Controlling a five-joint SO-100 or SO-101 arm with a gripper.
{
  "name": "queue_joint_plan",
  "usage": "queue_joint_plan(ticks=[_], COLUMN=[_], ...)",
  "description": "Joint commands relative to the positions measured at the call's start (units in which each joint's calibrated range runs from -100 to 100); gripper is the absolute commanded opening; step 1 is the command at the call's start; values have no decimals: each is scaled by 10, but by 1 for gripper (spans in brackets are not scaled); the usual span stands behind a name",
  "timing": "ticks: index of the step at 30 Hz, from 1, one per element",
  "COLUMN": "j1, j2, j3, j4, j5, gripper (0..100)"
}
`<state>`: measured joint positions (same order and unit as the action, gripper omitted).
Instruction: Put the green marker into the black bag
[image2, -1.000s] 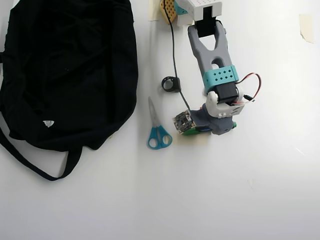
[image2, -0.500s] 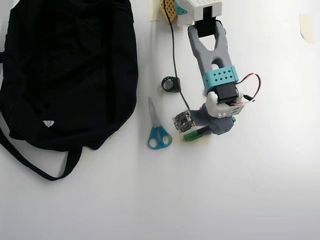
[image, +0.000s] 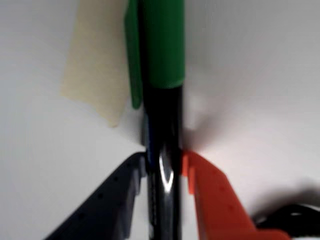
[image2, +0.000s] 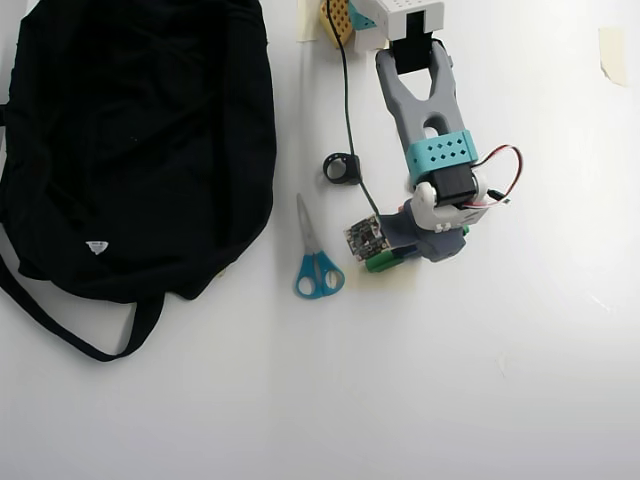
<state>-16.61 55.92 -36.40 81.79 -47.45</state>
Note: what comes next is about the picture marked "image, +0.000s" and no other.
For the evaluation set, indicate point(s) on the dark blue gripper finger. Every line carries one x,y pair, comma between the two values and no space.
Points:
100,212

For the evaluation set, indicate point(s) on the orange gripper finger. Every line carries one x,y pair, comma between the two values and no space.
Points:
220,207

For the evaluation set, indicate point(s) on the green marker with black barrel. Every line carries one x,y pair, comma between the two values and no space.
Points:
162,50

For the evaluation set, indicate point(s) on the wide beige masking tape strip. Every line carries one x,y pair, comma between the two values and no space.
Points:
95,62

